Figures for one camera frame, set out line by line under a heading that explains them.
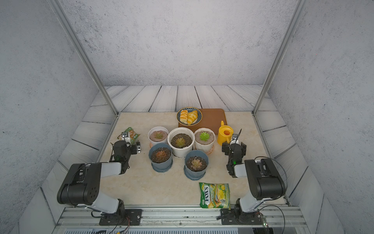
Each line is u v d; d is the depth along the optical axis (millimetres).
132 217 733
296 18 732
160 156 848
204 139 910
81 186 451
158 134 931
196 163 829
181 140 907
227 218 724
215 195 784
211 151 974
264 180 456
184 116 1122
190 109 1221
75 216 759
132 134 1090
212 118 1178
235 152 704
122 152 726
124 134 815
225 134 934
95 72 964
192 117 1111
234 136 808
